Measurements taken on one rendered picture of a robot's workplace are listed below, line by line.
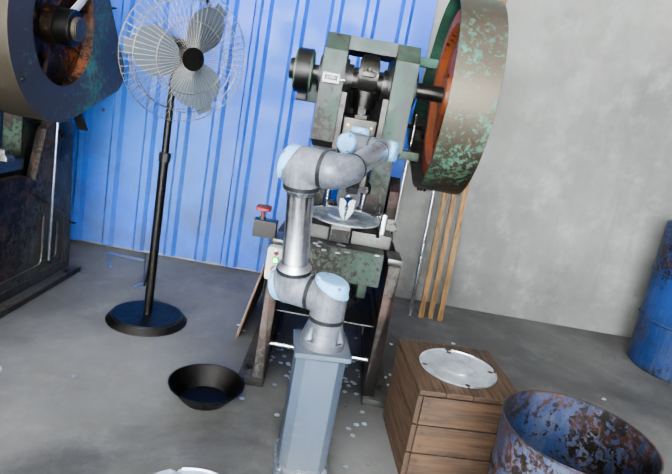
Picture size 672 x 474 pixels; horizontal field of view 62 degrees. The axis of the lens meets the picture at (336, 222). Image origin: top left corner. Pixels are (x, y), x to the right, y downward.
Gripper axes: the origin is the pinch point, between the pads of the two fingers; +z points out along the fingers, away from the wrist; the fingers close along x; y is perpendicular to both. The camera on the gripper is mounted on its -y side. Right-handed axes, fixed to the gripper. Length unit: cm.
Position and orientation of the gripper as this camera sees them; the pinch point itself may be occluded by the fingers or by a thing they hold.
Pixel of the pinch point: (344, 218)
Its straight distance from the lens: 220.7
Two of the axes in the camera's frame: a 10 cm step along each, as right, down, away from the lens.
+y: 0.2, -2.2, 9.8
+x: -9.8, -1.7, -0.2
